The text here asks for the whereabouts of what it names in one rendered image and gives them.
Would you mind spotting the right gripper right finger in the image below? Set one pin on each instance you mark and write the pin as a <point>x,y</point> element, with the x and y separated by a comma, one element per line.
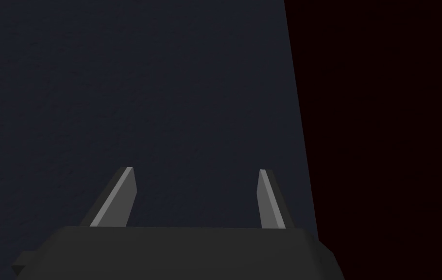
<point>271,206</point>

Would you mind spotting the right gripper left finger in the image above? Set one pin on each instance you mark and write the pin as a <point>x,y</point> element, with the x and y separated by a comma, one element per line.
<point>115,203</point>

